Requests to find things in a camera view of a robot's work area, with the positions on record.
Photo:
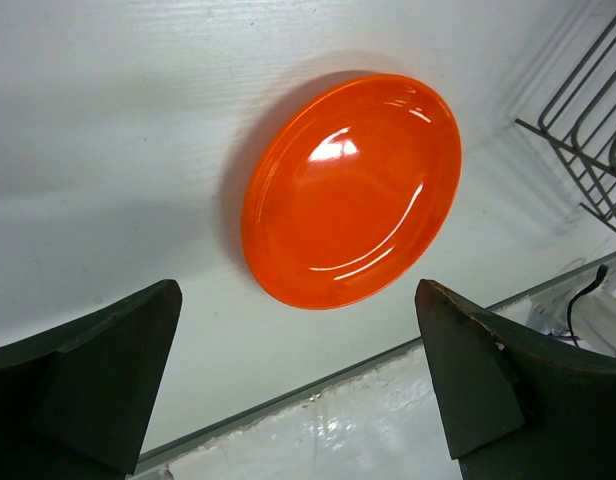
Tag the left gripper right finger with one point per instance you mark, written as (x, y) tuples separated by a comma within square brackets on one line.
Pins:
[(515, 403)]

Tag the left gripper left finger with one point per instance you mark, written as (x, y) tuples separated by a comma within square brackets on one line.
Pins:
[(76, 400)]

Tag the orange plate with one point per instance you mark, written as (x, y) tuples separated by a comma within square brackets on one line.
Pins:
[(351, 191)]

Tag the wire dish rack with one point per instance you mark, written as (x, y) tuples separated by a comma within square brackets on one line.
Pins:
[(576, 115)]

